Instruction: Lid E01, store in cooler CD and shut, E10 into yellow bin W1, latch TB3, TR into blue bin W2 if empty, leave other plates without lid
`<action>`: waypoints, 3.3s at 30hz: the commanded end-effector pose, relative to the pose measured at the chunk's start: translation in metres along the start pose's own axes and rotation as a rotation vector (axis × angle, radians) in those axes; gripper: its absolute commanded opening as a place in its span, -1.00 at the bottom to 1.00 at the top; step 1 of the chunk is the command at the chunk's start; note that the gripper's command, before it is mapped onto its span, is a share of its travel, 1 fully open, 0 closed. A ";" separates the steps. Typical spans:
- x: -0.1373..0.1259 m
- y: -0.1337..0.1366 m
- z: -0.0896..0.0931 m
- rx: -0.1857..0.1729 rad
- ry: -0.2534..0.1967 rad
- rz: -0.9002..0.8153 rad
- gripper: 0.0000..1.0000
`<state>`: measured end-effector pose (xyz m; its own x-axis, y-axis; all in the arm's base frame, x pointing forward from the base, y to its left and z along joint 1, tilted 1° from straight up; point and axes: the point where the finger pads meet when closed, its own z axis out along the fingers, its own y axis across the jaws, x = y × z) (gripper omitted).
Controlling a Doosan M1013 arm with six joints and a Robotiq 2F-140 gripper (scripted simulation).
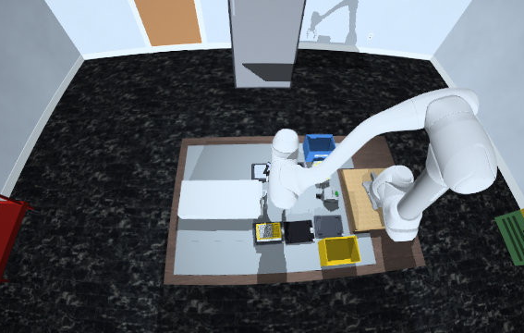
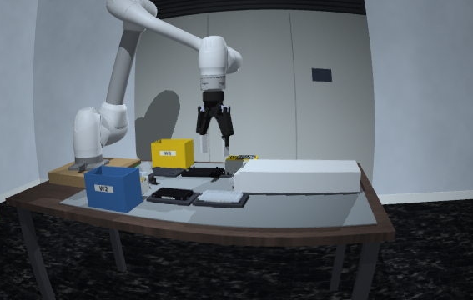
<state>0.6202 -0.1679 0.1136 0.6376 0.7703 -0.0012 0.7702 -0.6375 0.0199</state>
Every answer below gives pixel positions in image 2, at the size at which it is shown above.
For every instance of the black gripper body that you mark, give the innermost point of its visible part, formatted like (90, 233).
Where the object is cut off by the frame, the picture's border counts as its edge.
(213, 100)

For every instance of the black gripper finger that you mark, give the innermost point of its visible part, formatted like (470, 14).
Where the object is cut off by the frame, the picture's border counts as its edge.
(226, 127)
(202, 127)

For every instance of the yellow bin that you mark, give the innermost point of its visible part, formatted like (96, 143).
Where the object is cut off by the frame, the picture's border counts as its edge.
(173, 153)

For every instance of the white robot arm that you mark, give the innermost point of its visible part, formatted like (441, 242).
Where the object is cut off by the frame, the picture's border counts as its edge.
(93, 128)

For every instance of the light grey bench mat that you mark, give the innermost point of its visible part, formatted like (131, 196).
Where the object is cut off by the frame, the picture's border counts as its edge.
(260, 210)

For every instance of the blue open-top bin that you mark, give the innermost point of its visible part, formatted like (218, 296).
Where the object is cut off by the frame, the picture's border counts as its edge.
(113, 188)

